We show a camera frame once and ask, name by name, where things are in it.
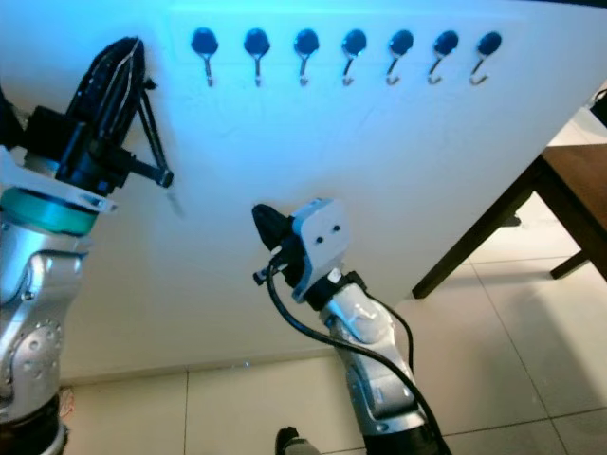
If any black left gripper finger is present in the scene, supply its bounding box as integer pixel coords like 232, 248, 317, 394
100, 38, 149, 157
82, 38, 129, 153

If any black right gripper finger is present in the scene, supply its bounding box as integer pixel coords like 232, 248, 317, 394
253, 205, 298, 238
253, 209, 295, 255

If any black cord loop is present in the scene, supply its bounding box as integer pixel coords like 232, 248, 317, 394
136, 78, 164, 173

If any metal hook round dark base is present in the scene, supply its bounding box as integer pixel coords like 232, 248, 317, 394
469, 31, 503, 87
429, 29, 459, 87
294, 27, 320, 87
385, 28, 414, 87
192, 27, 218, 88
244, 27, 270, 87
341, 28, 368, 87

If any black grey robot foot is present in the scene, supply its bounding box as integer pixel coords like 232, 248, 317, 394
275, 427, 322, 455

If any dark brown wooden table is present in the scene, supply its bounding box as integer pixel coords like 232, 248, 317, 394
413, 83, 607, 300

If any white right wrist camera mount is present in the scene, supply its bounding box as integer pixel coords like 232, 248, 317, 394
289, 197, 350, 302

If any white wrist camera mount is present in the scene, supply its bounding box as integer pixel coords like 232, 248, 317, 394
289, 197, 350, 302
0, 142, 117, 214

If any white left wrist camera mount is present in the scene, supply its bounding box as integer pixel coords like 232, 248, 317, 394
0, 142, 117, 214

